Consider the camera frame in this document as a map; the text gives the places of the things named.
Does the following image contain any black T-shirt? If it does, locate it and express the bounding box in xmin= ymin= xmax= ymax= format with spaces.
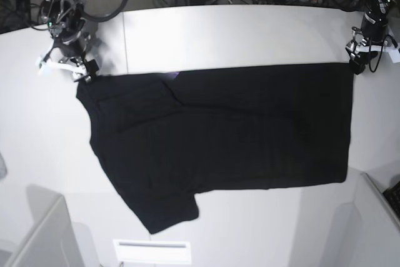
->
xmin=76 ymin=63 xmax=354 ymax=234

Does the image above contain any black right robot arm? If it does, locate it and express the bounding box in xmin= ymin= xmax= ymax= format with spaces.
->
xmin=36 ymin=0 xmax=99 ymax=83

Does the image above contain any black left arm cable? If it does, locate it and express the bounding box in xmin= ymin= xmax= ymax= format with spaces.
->
xmin=367 ymin=34 xmax=395 ymax=74

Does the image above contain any black keyboard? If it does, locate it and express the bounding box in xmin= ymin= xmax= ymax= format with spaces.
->
xmin=383 ymin=182 xmax=400 ymax=217

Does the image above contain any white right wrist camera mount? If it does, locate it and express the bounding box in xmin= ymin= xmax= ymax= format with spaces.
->
xmin=35 ymin=41 xmax=89 ymax=80

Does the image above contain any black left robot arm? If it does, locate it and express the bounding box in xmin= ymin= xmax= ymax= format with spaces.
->
xmin=346 ymin=0 xmax=399 ymax=75

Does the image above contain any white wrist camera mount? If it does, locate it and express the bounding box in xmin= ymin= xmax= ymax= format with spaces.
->
xmin=35 ymin=41 xmax=89 ymax=80
xmin=346 ymin=26 xmax=399 ymax=65

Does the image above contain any white right table divider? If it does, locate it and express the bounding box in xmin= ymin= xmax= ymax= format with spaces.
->
xmin=352 ymin=173 xmax=399 ymax=266

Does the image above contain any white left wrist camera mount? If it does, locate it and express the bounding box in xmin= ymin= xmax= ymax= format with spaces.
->
xmin=346 ymin=26 xmax=399 ymax=65

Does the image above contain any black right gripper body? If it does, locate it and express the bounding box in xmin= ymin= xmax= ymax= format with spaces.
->
xmin=49 ymin=18 xmax=94 ymax=61

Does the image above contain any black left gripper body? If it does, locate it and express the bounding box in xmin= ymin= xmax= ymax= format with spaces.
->
xmin=345 ymin=12 xmax=390 ymax=61

